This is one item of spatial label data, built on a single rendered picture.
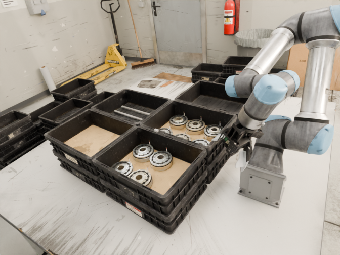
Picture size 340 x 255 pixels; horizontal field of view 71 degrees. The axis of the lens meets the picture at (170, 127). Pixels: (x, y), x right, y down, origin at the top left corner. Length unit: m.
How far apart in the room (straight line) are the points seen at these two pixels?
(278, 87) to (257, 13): 3.31
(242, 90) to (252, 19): 3.20
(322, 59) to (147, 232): 0.92
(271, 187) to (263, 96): 0.48
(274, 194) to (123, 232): 0.63
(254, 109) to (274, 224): 0.53
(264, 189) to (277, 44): 0.56
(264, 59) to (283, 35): 0.16
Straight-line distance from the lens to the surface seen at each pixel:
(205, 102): 1.54
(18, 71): 4.35
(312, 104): 1.01
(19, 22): 4.38
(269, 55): 0.94
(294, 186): 1.22
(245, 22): 4.01
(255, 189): 1.08
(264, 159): 1.01
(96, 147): 1.31
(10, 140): 2.51
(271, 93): 0.66
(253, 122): 0.72
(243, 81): 0.82
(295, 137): 1.00
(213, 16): 4.17
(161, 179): 1.03
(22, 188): 1.50
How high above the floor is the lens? 1.57
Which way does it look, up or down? 34 degrees down
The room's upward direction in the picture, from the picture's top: 8 degrees counter-clockwise
